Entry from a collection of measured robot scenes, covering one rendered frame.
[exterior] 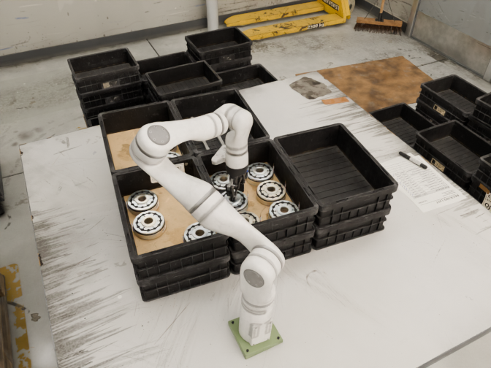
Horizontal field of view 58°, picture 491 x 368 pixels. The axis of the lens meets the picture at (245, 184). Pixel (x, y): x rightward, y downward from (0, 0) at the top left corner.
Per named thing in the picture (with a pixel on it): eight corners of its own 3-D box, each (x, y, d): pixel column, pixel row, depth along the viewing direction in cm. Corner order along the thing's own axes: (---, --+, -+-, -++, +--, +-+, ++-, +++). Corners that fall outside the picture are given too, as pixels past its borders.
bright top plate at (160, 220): (130, 216, 148) (130, 215, 148) (160, 208, 151) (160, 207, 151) (136, 238, 141) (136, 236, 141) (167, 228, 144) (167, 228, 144)
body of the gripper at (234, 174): (242, 171, 141) (242, 192, 148) (252, 155, 147) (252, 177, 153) (221, 164, 144) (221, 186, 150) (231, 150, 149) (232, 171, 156)
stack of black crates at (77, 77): (138, 104, 331) (127, 47, 301) (150, 125, 311) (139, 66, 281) (83, 117, 318) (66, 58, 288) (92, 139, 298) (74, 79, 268)
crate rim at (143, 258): (112, 179, 155) (110, 174, 153) (195, 160, 162) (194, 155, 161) (131, 266, 127) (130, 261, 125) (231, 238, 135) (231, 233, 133)
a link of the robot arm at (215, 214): (222, 183, 115) (201, 204, 108) (294, 258, 116) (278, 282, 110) (205, 199, 122) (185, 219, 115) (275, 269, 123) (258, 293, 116)
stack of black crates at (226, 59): (236, 80, 357) (234, 25, 327) (253, 98, 337) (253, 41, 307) (188, 91, 344) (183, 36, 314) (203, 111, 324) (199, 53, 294)
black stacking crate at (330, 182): (392, 210, 157) (400, 187, 149) (316, 232, 149) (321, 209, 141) (337, 146, 184) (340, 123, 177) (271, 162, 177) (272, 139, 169)
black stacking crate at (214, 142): (269, 161, 177) (270, 138, 169) (197, 179, 169) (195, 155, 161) (236, 110, 204) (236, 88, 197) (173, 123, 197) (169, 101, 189)
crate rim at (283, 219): (319, 213, 142) (321, 208, 141) (231, 238, 135) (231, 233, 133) (271, 142, 170) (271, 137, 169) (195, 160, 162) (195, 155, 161)
